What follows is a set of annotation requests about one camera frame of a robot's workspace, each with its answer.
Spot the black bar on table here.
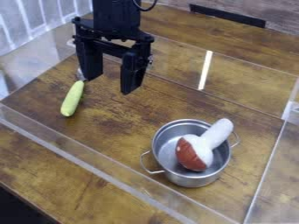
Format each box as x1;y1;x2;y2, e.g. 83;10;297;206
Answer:
190;3;267;28

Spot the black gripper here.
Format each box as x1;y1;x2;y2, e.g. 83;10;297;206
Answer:
71;0;155;95

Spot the black cable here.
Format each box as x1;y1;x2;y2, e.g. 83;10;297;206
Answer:
132;0;159;12

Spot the clear acrylic barrier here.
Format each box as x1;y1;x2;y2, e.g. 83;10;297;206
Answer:
0;103;239;224

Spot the yellow-green handled spoon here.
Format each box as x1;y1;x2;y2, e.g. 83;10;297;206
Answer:
60;68;87;117

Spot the red white plush mushroom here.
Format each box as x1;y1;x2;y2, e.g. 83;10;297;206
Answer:
175;118;234;172

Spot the silver metal pot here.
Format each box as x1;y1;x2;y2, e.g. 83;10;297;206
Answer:
140;119;240;188

